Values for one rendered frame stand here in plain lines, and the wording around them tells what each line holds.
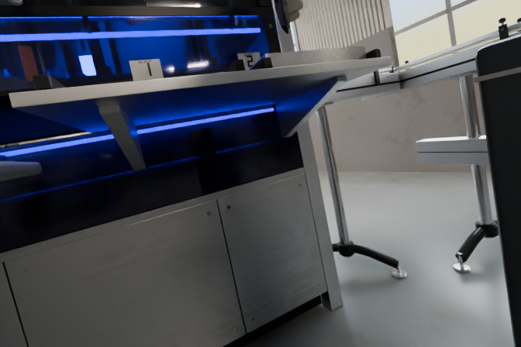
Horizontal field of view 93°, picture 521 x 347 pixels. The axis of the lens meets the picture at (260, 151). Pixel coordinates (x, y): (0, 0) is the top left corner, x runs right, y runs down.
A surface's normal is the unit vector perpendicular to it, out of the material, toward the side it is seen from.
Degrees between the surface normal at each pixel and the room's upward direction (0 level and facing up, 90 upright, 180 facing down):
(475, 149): 90
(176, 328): 90
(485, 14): 90
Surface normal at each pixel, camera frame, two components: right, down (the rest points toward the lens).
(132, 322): 0.38, -0.01
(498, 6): -0.79, 0.21
